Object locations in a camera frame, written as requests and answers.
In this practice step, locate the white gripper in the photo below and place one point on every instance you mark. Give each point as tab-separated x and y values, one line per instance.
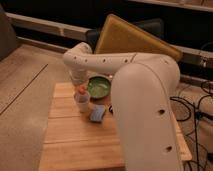
79	76

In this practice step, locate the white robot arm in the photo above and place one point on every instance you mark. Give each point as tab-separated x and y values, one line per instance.
140	95

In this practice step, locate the green ceramic bowl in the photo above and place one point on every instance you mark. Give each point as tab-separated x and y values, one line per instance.
98	87

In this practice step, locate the white ceramic cup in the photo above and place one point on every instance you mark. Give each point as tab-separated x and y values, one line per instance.
82	101

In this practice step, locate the blue sponge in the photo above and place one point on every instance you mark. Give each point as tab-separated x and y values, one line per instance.
97	114

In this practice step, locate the black white striped block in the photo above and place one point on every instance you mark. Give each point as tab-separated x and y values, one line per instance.
110	109

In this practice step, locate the yellow cushion chair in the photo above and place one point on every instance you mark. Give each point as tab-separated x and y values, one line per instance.
119	36

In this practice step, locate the wooden cutting board table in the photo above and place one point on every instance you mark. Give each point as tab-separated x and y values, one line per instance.
73	143

